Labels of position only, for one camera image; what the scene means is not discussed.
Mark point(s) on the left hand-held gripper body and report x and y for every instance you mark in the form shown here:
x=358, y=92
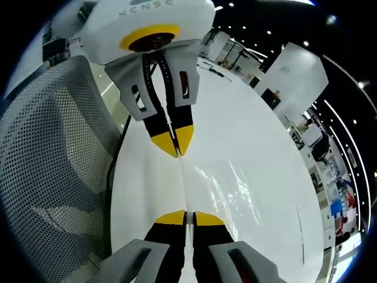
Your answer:
x=117, y=29

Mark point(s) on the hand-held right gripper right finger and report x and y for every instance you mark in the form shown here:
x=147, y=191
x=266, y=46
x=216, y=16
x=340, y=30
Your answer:
x=212, y=244

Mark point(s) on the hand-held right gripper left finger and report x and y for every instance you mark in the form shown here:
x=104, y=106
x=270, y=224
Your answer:
x=165, y=244

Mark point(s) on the clear food packaging bag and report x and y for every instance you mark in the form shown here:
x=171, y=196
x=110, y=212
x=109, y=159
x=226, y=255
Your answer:
x=218, y=191

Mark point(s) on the black cabinet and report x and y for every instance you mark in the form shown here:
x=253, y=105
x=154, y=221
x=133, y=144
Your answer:
x=270, y=99

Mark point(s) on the thin metal strip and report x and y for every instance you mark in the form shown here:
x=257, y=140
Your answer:
x=301, y=236

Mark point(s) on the grey mesh office chair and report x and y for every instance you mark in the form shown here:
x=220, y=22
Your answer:
x=53, y=153

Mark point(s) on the white square pillar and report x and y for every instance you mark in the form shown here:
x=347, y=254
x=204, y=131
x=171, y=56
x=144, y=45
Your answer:
x=294, y=73

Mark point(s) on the blue box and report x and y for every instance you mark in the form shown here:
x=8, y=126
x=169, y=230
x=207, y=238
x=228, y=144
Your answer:
x=335, y=208

